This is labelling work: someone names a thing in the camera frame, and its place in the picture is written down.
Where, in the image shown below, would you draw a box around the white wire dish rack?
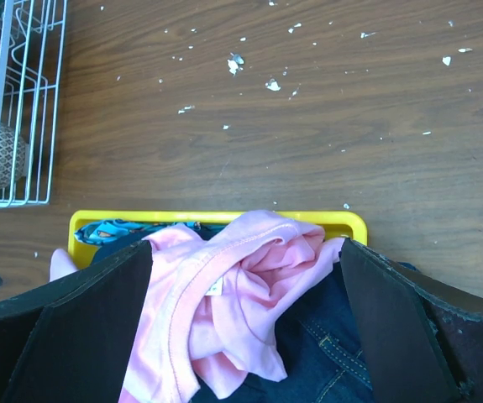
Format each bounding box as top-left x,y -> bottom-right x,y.
0,1 -> 68,209

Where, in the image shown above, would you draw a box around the dark blue denim jeans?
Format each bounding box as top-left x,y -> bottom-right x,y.
92,233 -> 418,403

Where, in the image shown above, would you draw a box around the blue patterned cloth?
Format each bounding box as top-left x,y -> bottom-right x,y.
74,218 -> 202,247

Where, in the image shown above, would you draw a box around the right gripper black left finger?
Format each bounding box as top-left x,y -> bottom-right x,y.
0,241 -> 152,402

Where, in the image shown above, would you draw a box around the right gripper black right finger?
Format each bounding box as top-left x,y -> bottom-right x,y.
340,239 -> 483,402

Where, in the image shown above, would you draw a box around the yellow plastic tray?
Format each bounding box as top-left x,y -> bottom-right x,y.
67,210 -> 369,269

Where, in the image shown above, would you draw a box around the pink t-shirt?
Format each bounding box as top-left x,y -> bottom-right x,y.
49,209 -> 345,403

